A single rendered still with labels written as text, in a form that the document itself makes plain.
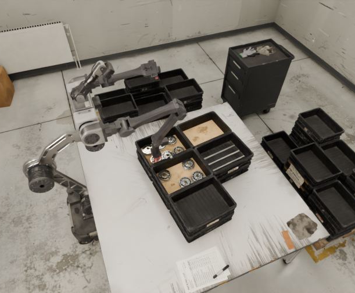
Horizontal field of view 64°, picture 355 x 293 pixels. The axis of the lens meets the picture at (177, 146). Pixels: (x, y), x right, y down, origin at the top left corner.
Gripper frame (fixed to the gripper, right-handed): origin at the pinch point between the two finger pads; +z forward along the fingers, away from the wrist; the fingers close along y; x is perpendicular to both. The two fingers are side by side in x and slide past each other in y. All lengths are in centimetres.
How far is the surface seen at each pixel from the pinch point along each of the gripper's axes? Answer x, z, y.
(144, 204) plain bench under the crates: 20.1, 19.4, -25.0
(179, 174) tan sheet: -13.1, 5.8, -18.0
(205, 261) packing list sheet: -5, 20, -83
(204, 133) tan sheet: -51, 5, 15
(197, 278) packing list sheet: 5, 20, -91
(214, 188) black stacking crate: -33, 6, -40
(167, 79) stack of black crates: -72, 46, 159
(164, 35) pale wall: -120, 57, 294
